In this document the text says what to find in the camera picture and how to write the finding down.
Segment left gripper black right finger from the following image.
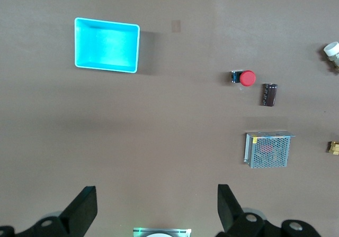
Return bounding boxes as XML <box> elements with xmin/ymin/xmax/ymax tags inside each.
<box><xmin>216</xmin><ymin>184</ymin><xmax>321</xmax><ymax>237</ymax></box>

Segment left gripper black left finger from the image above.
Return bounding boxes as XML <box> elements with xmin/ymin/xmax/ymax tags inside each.
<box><xmin>0</xmin><ymin>186</ymin><xmax>99</xmax><ymax>237</ymax></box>

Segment red mushroom push button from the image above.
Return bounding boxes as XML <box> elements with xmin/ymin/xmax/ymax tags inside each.
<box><xmin>229</xmin><ymin>69</ymin><xmax>257</xmax><ymax>88</ymax></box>

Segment metal mesh power supply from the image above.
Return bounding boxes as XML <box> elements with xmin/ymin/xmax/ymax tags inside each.
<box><xmin>243</xmin><ymin>130</ymin><xmax>296</xmax><ymax>169</ymax></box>

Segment dark brown capacitor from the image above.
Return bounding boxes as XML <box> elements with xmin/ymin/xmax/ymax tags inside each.
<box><xmin>259</xmin><ymin>82</ymin><xmax>279</xmax><ymax>107</ymax></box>

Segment cyan plastic bin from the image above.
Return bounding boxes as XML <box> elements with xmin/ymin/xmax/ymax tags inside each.
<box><xmin>74</xmin><ymin>16</ymin><xmax>141</xmax><ymax>75</ymax></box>

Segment metal fitting white caps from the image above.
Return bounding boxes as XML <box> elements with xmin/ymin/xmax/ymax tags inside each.
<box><xmin>323</xmin><ymin>41</ymin><xmax>339</xmax><ymax>75</ymax></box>

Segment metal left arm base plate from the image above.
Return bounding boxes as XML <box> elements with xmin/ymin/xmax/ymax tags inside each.
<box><xmin>132</xmin><ymin>227</ymin><xmax>192</xmax><ymax>237</ymax></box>

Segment brass valve red handle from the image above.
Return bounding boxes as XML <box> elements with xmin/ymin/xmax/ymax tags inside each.
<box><xmin>325</xmin><ymin>140</ymin><xmax>339</xmax><ymax>157</ymax></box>

